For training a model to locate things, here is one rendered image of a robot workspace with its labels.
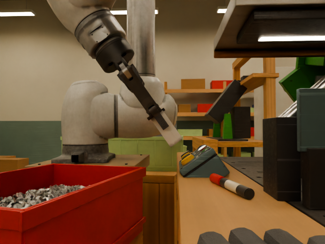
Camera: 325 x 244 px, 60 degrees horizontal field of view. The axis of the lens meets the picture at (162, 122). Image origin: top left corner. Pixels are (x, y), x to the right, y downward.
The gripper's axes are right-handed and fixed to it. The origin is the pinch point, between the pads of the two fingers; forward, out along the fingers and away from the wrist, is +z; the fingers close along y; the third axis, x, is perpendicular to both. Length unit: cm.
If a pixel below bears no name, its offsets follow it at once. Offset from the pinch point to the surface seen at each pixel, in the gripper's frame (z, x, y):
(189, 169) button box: 8.9, -0.9, 2.0
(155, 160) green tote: 8, -15, -82
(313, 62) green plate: 5.7, 28.3, 5.8
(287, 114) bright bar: 8.2, 14.7, 18.2
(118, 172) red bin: 1.5, -12.6, 1.8
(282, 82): 5.6, 23.5, 1.5
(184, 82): -87, 91, -649
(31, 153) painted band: -175, -355, -695
